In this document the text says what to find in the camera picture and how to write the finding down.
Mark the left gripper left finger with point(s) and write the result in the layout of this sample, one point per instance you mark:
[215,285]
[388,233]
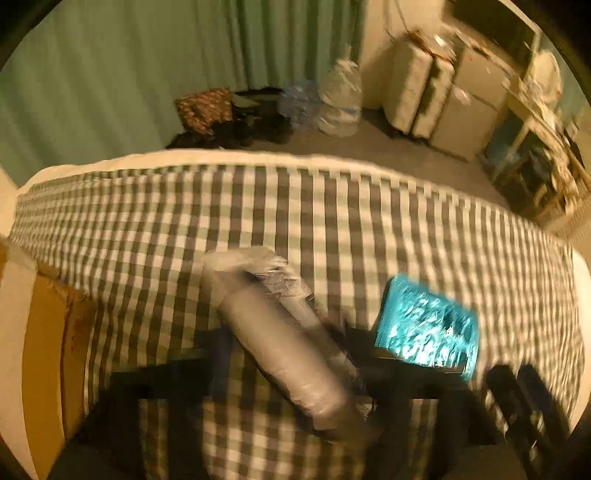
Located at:
[106,444]

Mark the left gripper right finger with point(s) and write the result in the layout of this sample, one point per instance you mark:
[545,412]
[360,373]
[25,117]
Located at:
[465,442]

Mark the blue foil packet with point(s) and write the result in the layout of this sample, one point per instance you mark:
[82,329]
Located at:
[426,329]

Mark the silver foil pouch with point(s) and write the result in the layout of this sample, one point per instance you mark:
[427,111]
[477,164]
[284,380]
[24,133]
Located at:
[268,308]

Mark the checkered green grey bedsheet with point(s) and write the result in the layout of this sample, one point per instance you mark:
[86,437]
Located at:
[134,240]

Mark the cardboard box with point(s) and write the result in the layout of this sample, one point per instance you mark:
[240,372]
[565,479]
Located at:
[45,335]

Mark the white desk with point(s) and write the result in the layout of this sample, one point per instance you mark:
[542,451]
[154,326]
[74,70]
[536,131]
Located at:
[539,173]

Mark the floral patterned bag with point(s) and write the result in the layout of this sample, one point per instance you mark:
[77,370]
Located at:
[198,112]

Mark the grey mini fridge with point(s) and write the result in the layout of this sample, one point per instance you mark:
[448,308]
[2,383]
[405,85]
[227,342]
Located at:
[470,114]

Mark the large clear water jug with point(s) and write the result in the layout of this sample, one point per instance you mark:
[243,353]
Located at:
[341,93]

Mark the oval vanity mirror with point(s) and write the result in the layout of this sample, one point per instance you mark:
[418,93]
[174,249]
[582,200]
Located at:
[544,80]

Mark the white suitcase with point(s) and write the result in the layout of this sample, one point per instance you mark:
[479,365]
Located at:
[421,78]

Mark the blue water jug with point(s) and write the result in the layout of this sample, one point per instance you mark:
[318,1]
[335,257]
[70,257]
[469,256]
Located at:
[301,104]

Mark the green curtain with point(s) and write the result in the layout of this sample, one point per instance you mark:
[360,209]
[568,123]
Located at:
[98,80]

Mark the black wall television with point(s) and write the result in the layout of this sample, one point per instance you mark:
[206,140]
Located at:
[504,24]

